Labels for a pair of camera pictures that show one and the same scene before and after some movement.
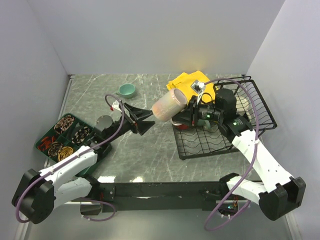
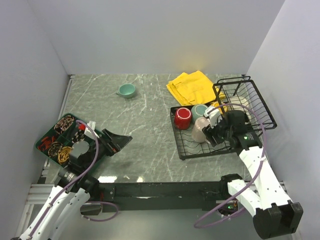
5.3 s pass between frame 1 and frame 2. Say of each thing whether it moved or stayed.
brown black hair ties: stayed
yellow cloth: stayed
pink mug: moved
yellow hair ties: stayed
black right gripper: moved
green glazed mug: moved
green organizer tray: stayed
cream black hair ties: stayed
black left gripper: moved
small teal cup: stayed
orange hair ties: stayed
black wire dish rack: stayed
